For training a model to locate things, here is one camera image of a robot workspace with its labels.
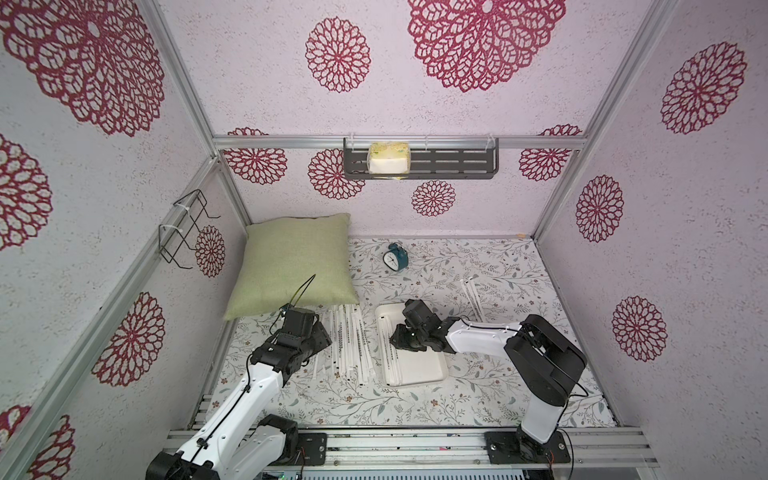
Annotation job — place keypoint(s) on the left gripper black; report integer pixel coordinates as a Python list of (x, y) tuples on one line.
[(320, 337)]

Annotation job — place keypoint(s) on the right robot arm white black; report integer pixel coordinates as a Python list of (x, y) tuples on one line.
[(549, 364)]

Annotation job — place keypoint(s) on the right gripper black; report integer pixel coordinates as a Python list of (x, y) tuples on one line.
[(410, 335)]

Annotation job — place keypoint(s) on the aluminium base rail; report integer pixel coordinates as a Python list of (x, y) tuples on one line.
[(456, 452)]

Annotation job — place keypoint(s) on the white storage tray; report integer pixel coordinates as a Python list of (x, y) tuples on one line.
[(415, 368)]

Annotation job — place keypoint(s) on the straw group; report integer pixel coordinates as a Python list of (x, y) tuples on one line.
[(479, 300), (393, 367), (474, 303)]

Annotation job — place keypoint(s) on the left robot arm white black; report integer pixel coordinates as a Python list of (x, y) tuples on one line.
[(238, 441)]

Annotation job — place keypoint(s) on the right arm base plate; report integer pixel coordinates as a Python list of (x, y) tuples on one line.
[(516, 447)]

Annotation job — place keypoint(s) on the teal alarm clock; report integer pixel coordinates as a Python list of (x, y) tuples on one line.
[(395, 257)]

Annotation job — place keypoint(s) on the dark metal wall shelf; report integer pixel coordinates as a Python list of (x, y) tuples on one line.
[(429, 163)]

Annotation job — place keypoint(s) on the green pillow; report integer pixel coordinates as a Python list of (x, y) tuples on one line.
[(304, 261)]

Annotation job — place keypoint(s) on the black wire wall rack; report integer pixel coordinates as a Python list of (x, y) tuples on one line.
[(172, 237)]

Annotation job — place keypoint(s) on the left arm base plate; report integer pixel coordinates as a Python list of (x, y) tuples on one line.
[(303, 450)]

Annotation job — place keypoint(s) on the straw pile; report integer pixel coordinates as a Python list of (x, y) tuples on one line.
[(359, 343), (343, 347), (337, 359), (383, 341), (352, 355)]

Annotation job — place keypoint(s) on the yellow sponge block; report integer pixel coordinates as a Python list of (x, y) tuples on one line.
[(389, 158)]

